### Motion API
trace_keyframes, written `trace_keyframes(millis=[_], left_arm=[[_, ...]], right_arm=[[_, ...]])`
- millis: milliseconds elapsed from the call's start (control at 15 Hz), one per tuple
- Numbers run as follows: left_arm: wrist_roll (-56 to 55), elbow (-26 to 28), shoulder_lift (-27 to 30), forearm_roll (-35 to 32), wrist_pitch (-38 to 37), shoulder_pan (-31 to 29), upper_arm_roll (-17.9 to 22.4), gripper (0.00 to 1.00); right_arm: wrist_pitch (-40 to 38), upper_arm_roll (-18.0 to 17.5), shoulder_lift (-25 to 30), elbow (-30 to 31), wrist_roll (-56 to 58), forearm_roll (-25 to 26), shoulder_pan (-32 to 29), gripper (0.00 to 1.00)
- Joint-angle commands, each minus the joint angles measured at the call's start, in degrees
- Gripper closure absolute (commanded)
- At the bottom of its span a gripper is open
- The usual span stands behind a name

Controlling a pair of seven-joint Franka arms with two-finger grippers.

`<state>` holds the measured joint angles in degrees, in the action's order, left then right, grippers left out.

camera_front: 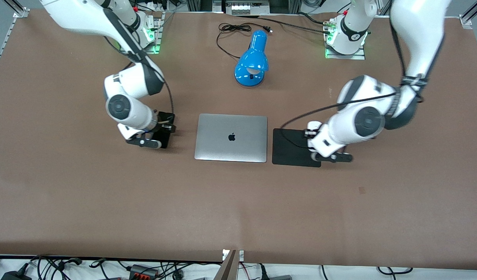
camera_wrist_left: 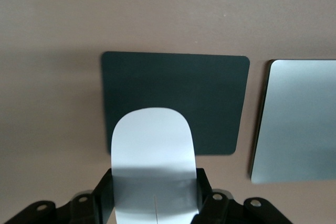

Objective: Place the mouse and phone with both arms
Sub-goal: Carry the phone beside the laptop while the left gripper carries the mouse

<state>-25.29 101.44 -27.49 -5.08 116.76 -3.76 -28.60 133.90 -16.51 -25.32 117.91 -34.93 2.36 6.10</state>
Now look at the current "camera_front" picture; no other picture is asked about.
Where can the blue desk lamp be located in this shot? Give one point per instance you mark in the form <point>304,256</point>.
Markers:
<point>254,58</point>

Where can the silver laptop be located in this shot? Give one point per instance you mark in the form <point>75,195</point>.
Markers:
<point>222,147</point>

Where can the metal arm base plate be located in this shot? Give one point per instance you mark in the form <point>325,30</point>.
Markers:
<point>359,54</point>
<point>157,39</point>

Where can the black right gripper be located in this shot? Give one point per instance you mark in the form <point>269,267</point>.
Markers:
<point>166,125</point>

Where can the small metal edge bracket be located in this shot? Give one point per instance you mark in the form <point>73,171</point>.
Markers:
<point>240,254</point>

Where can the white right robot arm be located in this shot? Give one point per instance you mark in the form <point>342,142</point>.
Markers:
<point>129,83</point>

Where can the black power adapter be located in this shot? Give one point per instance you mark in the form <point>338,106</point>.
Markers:
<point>14,276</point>

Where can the black mouse pad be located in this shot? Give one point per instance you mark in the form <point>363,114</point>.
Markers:
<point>289,153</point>

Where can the metal table corner bracket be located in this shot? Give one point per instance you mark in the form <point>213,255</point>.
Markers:
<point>20,13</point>
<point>466,20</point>

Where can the white power strip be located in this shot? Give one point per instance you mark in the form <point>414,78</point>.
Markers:
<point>242,7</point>

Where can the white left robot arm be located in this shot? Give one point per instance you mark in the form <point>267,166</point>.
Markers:
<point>362,116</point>

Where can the brown wooden board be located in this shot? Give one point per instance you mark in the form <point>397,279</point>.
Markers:
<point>229,268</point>

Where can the black box with red buttons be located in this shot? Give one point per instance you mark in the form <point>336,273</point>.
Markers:
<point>143,272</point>

